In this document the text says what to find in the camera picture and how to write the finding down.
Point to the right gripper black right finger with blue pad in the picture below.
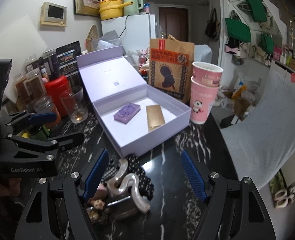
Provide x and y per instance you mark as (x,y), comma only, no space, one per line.
(233,209)

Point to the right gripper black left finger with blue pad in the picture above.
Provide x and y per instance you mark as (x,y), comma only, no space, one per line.
(40,218)

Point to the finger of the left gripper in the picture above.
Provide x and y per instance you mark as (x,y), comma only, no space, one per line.
(61,143)
(35,118)

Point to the flower decorated hair clip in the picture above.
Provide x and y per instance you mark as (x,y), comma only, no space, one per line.
(97,201)

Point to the pearl white claw clip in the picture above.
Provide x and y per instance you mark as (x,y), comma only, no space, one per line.
(121,182)

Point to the black polka dot scrunchie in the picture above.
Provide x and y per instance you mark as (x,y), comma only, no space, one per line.
(146,188)

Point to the checkered black white scrunchie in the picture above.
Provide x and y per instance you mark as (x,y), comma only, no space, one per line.
(110,171)

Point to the person's left hand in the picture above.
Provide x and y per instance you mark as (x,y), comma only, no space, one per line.
(12,190)

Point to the orange filled glass jar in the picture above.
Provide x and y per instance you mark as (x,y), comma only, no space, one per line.
(45,105)

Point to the brown spice jar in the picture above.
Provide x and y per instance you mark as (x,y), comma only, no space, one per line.
(35,84)

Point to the red bottle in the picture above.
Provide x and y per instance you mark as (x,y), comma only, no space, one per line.
(54,89)

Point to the clear drinking glass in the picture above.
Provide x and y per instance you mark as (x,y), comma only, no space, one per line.
(74,104)

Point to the purple hair clip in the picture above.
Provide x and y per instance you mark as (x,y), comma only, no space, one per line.
(127,112)

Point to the black printed booklet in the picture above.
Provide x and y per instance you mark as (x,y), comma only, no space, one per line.
(67,58)

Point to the lavender gift box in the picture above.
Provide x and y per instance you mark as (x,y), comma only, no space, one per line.
(111,82)

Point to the light blue covered chair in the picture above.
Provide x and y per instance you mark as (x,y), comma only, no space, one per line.
(261,144)

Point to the gold rectangular hair clip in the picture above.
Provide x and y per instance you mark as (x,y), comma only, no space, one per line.
(155,117)

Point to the lower pink panda cup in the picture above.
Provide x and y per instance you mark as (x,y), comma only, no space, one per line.
(201,101)

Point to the white refrigerator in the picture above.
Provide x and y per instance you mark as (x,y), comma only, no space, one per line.
(134,32)

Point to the yellow pot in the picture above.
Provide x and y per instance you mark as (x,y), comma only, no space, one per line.
(109,9)

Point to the upper pink paper cup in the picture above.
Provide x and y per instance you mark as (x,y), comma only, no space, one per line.
(207,74)

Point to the brown paper food bag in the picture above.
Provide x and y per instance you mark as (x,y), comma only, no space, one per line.
(170,67)

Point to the green electric kettle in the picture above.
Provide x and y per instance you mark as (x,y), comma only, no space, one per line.
(132,7)

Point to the brown entrance door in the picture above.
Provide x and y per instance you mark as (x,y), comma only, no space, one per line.
(174,21)

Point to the green tote bag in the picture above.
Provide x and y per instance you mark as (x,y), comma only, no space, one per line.
(238,30)

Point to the wall intercom panel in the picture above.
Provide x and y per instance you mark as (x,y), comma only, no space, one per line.
(53,15)

